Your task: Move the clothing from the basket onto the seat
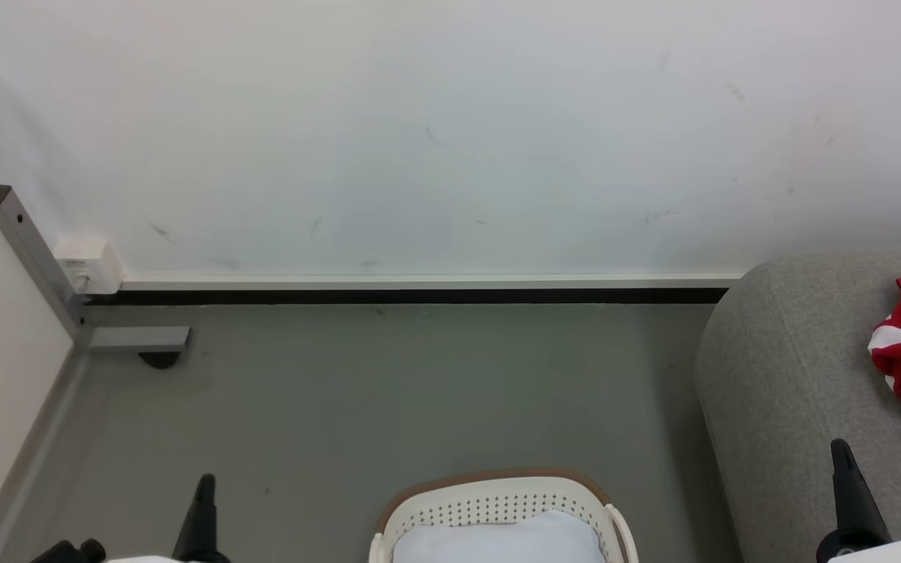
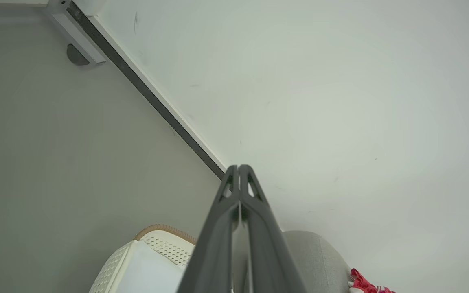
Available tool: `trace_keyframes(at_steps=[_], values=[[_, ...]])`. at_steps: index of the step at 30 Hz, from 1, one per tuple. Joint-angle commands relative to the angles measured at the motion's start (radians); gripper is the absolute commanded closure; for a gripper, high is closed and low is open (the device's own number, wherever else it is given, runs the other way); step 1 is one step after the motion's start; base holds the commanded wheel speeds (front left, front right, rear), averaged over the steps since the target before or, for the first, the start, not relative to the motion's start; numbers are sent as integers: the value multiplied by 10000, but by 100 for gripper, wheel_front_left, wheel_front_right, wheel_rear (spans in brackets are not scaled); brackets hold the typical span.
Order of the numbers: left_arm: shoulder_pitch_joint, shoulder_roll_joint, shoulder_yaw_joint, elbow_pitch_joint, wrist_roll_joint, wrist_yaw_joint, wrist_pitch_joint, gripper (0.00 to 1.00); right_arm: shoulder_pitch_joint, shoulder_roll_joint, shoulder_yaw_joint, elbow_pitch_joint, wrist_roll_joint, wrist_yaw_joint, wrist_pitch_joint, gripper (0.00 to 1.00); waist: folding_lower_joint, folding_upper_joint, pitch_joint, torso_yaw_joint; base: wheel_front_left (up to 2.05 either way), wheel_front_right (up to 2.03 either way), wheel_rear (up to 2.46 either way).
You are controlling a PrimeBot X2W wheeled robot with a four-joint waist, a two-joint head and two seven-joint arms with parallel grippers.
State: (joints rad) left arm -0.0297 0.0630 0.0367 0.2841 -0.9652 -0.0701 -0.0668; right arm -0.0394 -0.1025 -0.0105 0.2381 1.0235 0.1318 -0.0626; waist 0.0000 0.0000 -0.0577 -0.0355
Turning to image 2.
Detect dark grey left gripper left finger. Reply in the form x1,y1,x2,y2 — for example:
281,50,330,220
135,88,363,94
176,165,241,293

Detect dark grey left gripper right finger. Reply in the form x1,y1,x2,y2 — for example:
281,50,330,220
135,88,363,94
239,164,307,293

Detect red and white garment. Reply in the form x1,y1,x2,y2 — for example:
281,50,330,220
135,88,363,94
348,268,396,293

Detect white plastic laundry basket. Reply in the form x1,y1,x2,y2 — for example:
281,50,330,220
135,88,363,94
89,224,235,293

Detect grey fabric sofa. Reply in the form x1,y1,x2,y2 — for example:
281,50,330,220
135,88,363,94
232,231,351,293

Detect grey metal partition foot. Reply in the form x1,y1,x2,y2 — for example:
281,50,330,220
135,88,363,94
43,0,107,66

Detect white and black wall rail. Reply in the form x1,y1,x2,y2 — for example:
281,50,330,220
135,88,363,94
66,2,229,180

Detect black round frame foot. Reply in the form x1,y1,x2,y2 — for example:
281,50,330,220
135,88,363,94
66,44,90,66

